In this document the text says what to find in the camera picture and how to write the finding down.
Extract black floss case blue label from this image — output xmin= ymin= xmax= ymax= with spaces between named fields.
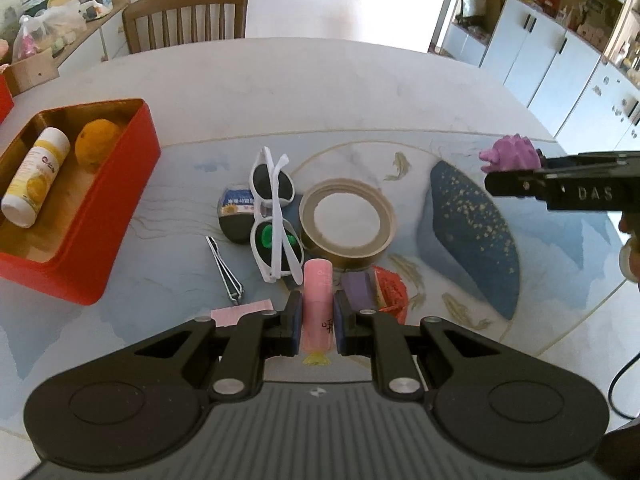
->
xmin=216 ymin=186 xmax=258 ymax=246

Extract tote bag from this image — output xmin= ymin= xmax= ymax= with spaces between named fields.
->
xmin=459 ymin=0 xmax=490 ymax=25

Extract white sunglasses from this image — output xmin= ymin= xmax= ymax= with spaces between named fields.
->
xmin=248 ymin=147 xmax=306 ymax=284

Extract beige tape roll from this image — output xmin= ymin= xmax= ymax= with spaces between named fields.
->
xmin=298 ymin=178 xmax=399 ymax=268

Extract wooden top sideboard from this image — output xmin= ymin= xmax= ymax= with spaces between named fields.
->
xmin=0 ymin=0 xmax=132 ymax=98

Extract white bottle yellow label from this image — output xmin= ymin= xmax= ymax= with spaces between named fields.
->
xmin=1 ymin=127 xmax=71 ymax=229

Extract pink paper strip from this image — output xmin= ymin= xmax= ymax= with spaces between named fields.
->
xmin=210 ymin=299 xmax=274 ymax=329

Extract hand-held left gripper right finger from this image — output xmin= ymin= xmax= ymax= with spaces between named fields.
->
xmin=333 ymin=290 xmax=506 ymax=404

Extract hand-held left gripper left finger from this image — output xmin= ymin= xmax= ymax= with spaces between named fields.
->
xmin=134 ymin=291 xmax=305 ymax=404

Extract red box edge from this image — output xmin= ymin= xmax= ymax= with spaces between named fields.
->
xmin=0 ymin=74 xmax=15 ymax=127

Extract black cable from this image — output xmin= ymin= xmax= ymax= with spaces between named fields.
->
xmin=607 ymin=359 xmax=640 ymax=419

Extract white wall cabinets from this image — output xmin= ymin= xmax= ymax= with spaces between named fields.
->
xmin=440 ymin=0 xmax=640 ymax=152

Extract purple spiky toy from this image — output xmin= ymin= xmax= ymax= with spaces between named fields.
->
xmin=478 ymin=133 xmax=546 ymax=176

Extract red tin box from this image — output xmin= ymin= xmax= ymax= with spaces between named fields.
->
xmin=0 ymin=98 xmax=162 ymax=306

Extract wooden chair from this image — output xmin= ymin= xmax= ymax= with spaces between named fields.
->
xmin=122 ymin=0 xmax=250 ymax=55

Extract purple block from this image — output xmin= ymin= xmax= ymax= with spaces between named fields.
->
xmin=341 ymin=270 xmax=378 ymax=313

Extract pink tube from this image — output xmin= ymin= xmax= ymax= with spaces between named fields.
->
xmin=299 ymin=258 xmax=335 ymax=367

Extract person's right hand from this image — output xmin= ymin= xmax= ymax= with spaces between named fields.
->
xmin=618 ymin=210 xmax=640 ymax=284

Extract red snack packet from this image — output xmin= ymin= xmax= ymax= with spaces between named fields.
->
xmin=372 ymin=266 xmax=411 ymax=325

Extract metal tweezers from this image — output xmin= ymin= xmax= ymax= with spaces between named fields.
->
xmin=205 ymin=236 xmax=246 ymax=305

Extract orange fruit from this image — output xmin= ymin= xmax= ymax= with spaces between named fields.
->
xmin=74 ymin=118 xmax=122 ymax=170

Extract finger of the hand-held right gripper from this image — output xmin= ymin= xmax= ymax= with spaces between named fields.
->
xmin=536 ymin=150 xmax=640 ymax=172
xmin=484 ymin=169 xmax=549 ymax=200

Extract clear plastic bag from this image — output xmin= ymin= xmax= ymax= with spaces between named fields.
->
xmin=11 ymin=2 xmax=88 ymax=64

